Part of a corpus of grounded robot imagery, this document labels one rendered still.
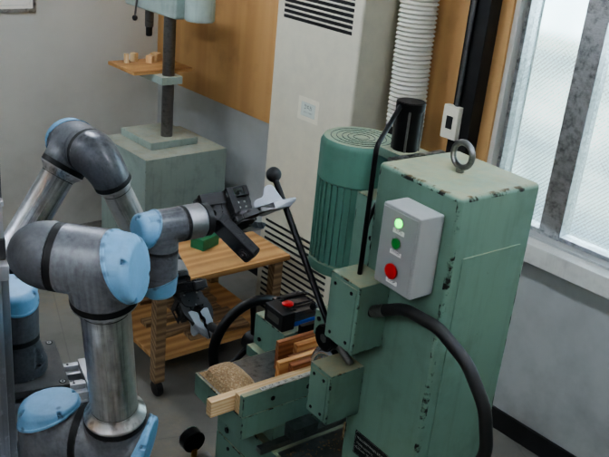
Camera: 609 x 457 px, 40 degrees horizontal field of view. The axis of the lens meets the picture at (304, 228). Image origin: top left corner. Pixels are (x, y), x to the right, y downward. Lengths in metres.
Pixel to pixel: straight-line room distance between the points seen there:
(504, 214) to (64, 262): 0.79
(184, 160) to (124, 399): 2.73
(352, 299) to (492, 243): 0.29
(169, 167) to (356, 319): 2.63
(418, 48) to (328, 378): 1.83
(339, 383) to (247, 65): 2.81
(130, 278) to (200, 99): 3.44
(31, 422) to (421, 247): 0.79
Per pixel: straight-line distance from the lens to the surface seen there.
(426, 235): 1.49
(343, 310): 1.65
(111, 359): 1.48
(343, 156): 1.75
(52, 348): 2.29
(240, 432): 1.91
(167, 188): 4.18
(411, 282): 1.51
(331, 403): 1.76
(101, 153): 2.08
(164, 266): 1.74
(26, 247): 1.39
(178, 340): 3.57
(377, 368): 1.74
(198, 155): 4.23
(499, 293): 1.67
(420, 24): 3.27
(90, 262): 1.35
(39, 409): 1.67
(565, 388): 3.35
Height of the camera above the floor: 2.00
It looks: 23 degrees down
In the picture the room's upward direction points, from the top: 6 degrees clockwise
